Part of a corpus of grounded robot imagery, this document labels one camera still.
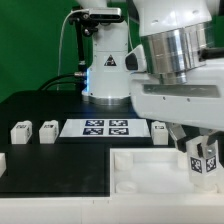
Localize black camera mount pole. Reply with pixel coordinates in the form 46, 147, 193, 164
69, 12, 99, 92

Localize grey camera on mount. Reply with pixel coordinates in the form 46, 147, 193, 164
89, 8, 121, 21

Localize black cables at base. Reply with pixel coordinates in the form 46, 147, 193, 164
37, 72, 88, 92

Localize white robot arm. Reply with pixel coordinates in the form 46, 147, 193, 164
76, 0, 224, 144

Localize white sheet with markers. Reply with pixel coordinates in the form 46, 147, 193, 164
60, 119, 150, 138

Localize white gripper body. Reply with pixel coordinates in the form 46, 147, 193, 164
130, 59, 224, 131

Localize white cable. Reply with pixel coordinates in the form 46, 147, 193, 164
56, 9, 90, 92

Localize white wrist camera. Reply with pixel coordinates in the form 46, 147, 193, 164
125, 44, 147, 72

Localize white square tabletop part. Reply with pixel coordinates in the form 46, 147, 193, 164
110, 148, 224, 196

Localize white front fence wall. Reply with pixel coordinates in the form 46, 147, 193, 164
0, 196, 224, 224

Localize white left obstacle block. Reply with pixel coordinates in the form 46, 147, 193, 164
0, 153, 6, 178

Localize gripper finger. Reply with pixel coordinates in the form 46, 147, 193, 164
166, 123, 186, 153
197, 129, 219, 156

